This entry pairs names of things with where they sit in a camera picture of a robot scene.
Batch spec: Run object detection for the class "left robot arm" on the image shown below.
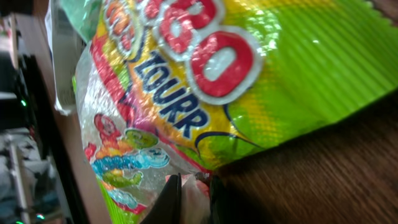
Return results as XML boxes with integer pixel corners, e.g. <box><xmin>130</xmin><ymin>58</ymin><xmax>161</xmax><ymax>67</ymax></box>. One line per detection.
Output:
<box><xmin>1</xmin><ymin>14</ymin><xmax>63</xmax><ymax>223</ymax></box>

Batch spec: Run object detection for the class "Haribo gummy candy bag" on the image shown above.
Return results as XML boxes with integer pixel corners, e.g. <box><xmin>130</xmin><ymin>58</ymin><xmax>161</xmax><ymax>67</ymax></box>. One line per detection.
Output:
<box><xmin>75</xmin><ymin>0</ymin><xmax>397</xmax><ymax>223</ymax></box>

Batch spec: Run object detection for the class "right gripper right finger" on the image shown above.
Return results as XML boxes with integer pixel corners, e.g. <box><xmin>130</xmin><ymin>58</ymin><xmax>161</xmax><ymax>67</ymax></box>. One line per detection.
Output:
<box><xmin>210</xmin><ymin>175</ymin><xmax>236</xmax><ymax>224</ymax></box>

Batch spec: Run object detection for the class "white plaster pack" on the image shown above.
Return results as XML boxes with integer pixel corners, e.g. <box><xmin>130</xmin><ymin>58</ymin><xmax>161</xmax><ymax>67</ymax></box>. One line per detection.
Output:
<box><xmin>45</xmin><ymin>0</ymin><xmax>85</xmax><ymax>116</ymax></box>

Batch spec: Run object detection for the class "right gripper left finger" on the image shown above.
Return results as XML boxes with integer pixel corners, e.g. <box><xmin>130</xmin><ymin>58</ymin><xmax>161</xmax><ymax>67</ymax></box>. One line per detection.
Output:
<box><xmin>141</xmin><ymin>174</ymin><xmax>182</xmax><ymax>224</ymax></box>

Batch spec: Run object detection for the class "teal snack pack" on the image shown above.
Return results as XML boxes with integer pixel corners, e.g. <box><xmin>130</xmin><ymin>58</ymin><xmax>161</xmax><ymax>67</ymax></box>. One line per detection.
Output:
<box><xmin>60</xmin><ymin>0</ymin><xmax>103</xmax><ymax>43</ymax></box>

